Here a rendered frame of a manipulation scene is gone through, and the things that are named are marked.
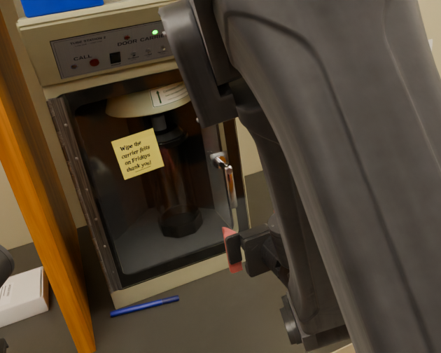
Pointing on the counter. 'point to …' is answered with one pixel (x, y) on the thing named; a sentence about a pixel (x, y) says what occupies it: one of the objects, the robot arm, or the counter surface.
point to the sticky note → (138, 153)
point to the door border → (62, 124)
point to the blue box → (55, 6)
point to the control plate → (82, 60)
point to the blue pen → (144, 305)
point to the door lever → (227, 180)
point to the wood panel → (34, 176)
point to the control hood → (38, 23)
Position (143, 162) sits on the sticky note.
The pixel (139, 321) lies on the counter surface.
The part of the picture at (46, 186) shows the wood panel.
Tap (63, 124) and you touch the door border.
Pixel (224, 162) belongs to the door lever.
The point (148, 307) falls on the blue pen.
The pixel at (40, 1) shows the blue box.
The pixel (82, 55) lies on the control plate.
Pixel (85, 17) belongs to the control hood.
